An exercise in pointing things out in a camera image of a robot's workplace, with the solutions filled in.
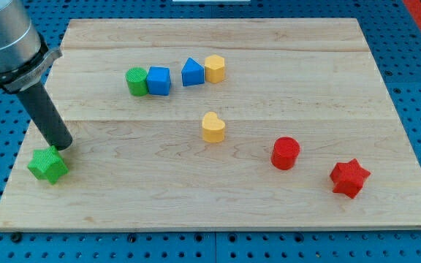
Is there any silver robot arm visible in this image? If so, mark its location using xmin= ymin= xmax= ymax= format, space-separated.
xmin=0 ymin=0 xmax=62 ymax=94

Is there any yellow heart block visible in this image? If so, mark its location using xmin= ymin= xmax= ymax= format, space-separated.
xmin=201 ymin=112 xmax=226 ymax=143

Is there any wooden board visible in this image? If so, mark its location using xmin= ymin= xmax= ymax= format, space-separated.
xmin=0 ymin=18 xmax=421 ymax=232

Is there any blue triangle block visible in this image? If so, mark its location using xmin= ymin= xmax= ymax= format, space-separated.
xmin=181 ymin=58 xmax=205 ymax=86

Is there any yellow hexagon block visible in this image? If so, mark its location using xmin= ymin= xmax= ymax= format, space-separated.
xmin=205 ymin=55 xmax=225 ymax=83

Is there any blue cube block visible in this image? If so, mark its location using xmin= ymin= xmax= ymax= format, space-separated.
xmin=146 ymin=66 xmax=171 ymax=96

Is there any red cylinder block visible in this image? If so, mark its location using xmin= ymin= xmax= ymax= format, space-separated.
xmin=270 ymin=137 xmax=301 ymax=170

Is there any green cylinder block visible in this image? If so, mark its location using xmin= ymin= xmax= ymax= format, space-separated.
xmin=125 ymin=67 xmax=148 ymax=96

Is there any red star block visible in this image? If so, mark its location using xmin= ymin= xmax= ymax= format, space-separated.
xmin=330 ymin=159 xmax=371 ymax=199

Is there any green star block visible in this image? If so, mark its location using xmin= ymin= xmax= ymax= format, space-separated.
xmin=27 ymin=146 xmax=69 ymax=185

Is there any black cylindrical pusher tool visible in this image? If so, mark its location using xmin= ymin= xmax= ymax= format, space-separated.
xmin=16 ymin=82 xmax=72 ymax=150

